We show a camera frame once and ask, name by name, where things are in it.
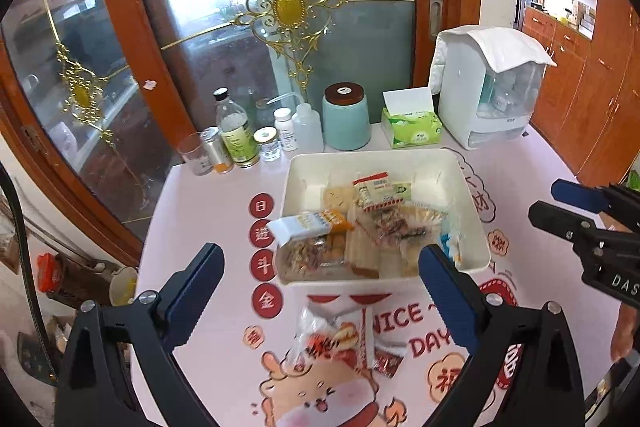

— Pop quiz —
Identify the beige cracker packet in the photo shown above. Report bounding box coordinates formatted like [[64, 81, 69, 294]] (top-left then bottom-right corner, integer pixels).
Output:
[[322, 186, 359, 214]]

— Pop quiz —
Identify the clear glass cup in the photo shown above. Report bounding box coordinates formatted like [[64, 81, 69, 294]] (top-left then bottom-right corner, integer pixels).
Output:
[[178, 133, 213, 176]]

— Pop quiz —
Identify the teal canister with brown lid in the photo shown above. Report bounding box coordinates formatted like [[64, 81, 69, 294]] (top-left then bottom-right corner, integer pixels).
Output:
[[321, 82, 372, 152]]

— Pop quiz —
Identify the small brown sachet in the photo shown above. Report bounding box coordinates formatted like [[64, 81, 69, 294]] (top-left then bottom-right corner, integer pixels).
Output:
[[372, 346, 407, 379]]

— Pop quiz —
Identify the silver door handle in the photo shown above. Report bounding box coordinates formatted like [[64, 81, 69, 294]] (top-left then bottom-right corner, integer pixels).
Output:
[[429, 0, 444, 40]]

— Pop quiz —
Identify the small clear glass bottle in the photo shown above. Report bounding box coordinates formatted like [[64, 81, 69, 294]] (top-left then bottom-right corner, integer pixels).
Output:
[[255, 98, 275, 128]]

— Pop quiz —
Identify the black cable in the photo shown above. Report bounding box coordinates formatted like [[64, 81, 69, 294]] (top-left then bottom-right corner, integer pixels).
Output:
[[0, 164, 56, 383]]

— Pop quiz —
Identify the clear squeeze bottle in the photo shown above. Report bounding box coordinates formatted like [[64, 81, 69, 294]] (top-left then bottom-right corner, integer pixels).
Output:
[[267, 92, 325, 154]]

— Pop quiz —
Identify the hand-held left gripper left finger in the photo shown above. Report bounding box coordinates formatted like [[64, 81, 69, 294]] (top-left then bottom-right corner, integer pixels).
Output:
[[54, 243, 225, 427]]

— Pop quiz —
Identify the white pill bottle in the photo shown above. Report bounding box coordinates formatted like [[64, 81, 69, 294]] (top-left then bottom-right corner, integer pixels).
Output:
[[273, 108, 298, 152]]

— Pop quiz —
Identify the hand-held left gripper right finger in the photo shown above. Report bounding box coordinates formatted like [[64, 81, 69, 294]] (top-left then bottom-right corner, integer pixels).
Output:
[[419, 244, 586, 427]]

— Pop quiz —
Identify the glass bottle with green label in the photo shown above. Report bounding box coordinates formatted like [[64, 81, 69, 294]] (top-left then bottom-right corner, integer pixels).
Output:
[[214, 88, 261, 168]]

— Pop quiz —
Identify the red label snack packet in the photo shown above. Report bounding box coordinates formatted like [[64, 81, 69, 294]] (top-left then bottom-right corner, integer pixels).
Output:
[[352, 176, 394, 211]]

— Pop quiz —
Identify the silver can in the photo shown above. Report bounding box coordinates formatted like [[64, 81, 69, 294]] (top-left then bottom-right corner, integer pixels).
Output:
[[200, 127, 234, 174]]

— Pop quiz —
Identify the orange white nut snack packet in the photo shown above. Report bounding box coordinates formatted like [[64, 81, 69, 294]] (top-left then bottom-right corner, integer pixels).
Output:
[[266, 208, 352, 284]]

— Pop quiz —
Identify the blue white snack packet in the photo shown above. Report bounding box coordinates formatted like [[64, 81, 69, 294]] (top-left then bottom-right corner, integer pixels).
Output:
[[439, 231, 462, 266]]

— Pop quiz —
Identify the clear red print bun packet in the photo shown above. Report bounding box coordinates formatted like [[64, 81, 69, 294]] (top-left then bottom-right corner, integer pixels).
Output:
[[289, 306, 379, 376]]

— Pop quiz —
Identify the white plastic bin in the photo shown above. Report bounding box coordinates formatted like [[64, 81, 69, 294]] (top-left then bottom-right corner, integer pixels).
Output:
[[276, 148, 492, 286]]

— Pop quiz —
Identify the green tissue box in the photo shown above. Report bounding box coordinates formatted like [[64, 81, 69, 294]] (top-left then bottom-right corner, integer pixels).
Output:
[[380, 87, 443, 150]]

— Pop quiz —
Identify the wooden framed glass door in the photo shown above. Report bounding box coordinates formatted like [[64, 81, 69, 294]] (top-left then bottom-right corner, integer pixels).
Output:
[[0, 0, 482, 258]]

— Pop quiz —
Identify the wooden cabinet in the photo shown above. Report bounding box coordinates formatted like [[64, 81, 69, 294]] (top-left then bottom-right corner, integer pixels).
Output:
[[520, 0, 640, 188]]

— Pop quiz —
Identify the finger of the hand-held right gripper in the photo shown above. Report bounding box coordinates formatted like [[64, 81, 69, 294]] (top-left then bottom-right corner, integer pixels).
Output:
[[528, 200, 601, 243], [551, 178, 613, 212]]

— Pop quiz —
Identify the pale brown snack packet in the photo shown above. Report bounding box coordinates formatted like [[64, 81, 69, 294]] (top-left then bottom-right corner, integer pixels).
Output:
[[346, 231, 382, 281]]

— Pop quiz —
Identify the white countertop appliance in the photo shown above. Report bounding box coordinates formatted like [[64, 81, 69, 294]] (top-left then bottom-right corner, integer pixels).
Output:
[[427, 27, 546, 151]]

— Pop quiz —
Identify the clear dark dried snack packet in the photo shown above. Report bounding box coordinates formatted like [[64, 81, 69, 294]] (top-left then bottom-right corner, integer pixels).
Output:
[[356, 203, 447, 254]]

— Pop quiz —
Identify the large gold door ornament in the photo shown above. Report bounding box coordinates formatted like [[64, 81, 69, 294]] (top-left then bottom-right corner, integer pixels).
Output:
[[232, 0, 346, 88]]

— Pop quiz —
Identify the white cloth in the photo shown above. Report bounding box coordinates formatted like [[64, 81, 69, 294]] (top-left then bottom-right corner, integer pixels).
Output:
[[465, 26, 557, 74]]

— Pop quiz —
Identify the person's right hand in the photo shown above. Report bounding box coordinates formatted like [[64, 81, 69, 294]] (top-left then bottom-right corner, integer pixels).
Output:
[[611, 302, 640, 362]]

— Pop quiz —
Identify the small jar with silver lid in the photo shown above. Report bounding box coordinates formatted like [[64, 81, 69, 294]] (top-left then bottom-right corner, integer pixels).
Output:
[[253, 127, 281, 162]]

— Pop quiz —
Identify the green white snack packet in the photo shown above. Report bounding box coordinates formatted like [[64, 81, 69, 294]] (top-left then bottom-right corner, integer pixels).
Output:
[[390, 181, 414, 204]]

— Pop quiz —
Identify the small gold door ornament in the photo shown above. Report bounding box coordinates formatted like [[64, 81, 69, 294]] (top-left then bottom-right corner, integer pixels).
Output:
[[54, 42, 131, 142]]

